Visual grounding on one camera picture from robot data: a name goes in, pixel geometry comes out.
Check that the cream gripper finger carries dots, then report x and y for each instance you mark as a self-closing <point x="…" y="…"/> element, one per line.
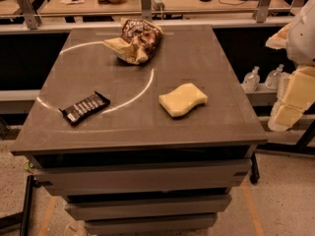
<point x="278" y="40"/>
<point x="296" y="94"/>

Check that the yellow sponge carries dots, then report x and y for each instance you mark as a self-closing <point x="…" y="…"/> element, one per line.
<point x="181" y="100"/>

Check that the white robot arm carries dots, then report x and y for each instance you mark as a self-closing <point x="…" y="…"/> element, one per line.
<point x="300" y="44"/>

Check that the black rxbar chocolate bar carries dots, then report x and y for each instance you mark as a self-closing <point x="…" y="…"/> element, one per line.
<point x="81" y="110"/>

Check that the right sanitizer bottle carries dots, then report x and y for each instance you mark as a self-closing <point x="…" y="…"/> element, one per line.
<point x="272" y="80"/>

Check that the sanitizer bottle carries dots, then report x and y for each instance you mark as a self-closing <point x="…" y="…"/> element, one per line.
<point x="272" y="80"/>
<point x="251" y="80"/>

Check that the left sanitizer bottle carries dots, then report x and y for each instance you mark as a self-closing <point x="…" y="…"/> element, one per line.
<point x="251" y="80"/>

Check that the white power strip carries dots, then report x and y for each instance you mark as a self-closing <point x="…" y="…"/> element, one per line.
<point x="157" y="5"/>

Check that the crumpled chip bag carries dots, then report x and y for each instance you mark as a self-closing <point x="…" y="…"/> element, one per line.
<point x="138" y="42"/>

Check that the grey drawer cabinet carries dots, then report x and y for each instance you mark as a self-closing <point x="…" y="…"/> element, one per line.
<point x="131" y="167"/>

